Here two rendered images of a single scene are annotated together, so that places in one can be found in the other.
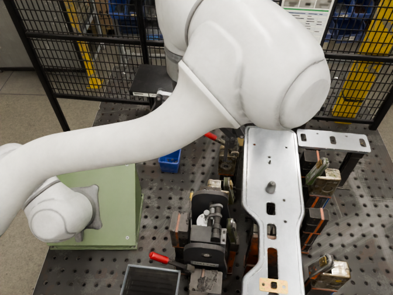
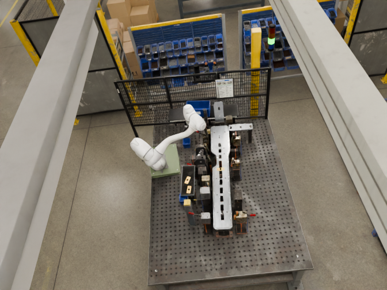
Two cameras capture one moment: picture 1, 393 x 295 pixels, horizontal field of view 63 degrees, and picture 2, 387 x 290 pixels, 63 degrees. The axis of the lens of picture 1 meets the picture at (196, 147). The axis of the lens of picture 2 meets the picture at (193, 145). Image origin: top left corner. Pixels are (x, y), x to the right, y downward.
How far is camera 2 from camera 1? 2.55 m
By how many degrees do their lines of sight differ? 2
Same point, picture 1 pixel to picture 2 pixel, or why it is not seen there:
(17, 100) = (101, 129)
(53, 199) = not seen: hidden behind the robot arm
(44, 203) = not seen: hidden behind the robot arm
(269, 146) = (219, 132)
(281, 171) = (223, 140)
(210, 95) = (192, 128)
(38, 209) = not seen: hidden behind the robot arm
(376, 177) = (265, 137)
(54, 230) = (158, 165)
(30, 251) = (132, 194)
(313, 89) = (203, 126)
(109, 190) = (169, 155)
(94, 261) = (167, 179)
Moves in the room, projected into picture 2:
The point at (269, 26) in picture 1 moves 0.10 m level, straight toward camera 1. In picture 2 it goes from (197, 120) to (196, 128)
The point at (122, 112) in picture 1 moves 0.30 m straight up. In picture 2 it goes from (163, 128) to (159, 113)
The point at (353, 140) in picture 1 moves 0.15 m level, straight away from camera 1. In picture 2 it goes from (247, 125) to (252, 117)
